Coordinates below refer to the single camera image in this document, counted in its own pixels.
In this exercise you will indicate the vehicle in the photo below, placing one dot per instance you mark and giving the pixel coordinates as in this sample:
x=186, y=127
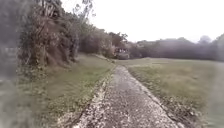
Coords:
x=122, y=53

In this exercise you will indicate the grey gravel path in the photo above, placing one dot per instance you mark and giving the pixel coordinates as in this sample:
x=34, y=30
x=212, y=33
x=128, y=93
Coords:
x=125, y=100

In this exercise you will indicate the grass slope beside path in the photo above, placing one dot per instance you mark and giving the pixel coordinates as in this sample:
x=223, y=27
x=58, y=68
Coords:
x=66, y=86

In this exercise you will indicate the open grass field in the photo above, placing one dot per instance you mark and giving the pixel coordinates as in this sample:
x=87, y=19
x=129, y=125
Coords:
x=176, y=75

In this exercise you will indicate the wood of tall trees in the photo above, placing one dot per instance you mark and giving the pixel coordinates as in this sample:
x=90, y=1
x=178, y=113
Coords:
x=50, y=36

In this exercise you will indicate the distant row of trees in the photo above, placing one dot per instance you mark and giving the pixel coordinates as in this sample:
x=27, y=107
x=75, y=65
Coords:
x=180, y=48

